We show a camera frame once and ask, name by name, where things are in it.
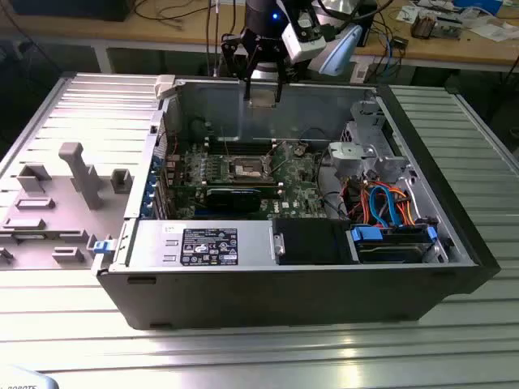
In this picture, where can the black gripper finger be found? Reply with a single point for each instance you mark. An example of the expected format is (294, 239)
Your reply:
(246, 91)
(279, 91)

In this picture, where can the black RAM slot row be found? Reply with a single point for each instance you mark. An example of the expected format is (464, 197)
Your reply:
(243, 185)
(227, 146)

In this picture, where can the CPU socket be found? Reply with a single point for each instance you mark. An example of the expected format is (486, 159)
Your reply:
(247, 172)

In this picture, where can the blue expansion slot latch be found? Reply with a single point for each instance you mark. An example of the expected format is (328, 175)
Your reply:
(149, 196)
(152, 180)
(146, 211)
(157, 163)

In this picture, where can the black case fan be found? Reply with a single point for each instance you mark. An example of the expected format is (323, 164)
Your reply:
(198, 129)

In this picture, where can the small brown board connector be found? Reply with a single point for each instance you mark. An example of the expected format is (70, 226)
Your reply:
(301, 150)

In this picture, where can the silver metal drive cage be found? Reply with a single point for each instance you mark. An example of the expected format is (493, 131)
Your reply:
(353, 152)

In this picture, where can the green motherboard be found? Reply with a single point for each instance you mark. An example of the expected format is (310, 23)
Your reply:
(300, 190)

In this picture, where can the wooden desk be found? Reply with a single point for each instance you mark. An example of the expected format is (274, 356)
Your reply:
(162, 28)

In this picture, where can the black box on desk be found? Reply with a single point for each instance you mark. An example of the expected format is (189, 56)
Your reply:
(371, 24)

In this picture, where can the black graphics card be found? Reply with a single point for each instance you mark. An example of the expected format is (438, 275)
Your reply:
(233, 200)

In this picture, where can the small black device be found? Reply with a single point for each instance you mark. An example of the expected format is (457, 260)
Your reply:
(400, 42)

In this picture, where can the printed white leaflet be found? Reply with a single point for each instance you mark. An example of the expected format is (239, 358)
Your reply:
(407, 13)

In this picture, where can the copper heat sink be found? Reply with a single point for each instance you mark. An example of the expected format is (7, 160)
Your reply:
(422, 26)

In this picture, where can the black power supply label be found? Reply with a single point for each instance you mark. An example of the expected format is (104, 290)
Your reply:
(211, 247)

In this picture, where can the silver power supply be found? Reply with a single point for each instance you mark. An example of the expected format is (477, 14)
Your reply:
(154, 247)

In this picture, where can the hard disk in blue carrier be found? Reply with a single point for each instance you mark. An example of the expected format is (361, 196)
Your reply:
(389, 253)

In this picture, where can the black open PC case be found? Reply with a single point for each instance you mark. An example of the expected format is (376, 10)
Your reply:
(284, 296)

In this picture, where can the blue plastic clip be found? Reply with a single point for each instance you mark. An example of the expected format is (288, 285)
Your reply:
(102, 247)

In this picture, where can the blue box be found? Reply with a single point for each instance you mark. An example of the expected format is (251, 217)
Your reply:
(478, 6)

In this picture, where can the white papers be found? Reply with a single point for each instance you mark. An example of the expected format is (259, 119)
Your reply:
(492, 32)

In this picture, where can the grey parts rack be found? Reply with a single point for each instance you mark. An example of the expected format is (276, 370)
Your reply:
(44, 243)

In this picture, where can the pale blue teach pendant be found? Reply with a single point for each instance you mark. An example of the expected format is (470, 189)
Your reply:
(24, 379)

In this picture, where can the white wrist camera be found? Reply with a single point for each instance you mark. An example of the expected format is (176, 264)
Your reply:
(302, 46)

